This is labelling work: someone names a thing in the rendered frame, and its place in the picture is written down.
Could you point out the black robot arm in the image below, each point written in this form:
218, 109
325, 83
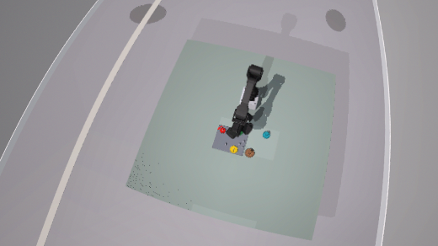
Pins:
254, 74

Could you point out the brown gear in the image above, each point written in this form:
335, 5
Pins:
249, 153

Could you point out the yellow gear with black stripe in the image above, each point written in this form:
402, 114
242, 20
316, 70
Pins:
234, 150

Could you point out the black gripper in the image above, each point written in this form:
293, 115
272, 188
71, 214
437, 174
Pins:
228, 131

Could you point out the teal gear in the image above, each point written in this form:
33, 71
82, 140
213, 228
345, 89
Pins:
266, 134

